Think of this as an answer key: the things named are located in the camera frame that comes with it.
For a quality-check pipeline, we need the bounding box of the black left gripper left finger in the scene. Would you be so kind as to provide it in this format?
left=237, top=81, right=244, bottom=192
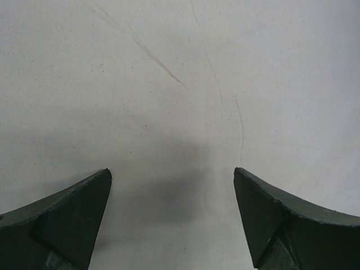
left=1, top=169, right=112, bottom=269

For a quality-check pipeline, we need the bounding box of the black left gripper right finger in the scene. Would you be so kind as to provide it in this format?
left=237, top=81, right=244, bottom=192
left=233, top=168, right=359, bottom=269

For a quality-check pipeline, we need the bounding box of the beige cloth mat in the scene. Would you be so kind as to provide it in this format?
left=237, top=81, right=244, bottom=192
left=1, top=1, right=359, bottom=269

